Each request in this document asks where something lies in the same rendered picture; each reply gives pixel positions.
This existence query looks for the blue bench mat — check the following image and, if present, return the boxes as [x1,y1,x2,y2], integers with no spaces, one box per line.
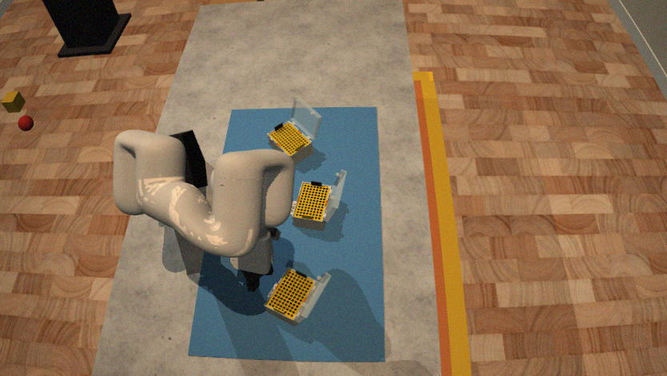
[188,107,385,362]

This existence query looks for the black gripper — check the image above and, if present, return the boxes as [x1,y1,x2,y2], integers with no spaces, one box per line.
[230,231,274,292]

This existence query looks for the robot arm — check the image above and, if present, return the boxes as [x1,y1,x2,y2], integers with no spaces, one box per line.
[113,130,295,258]

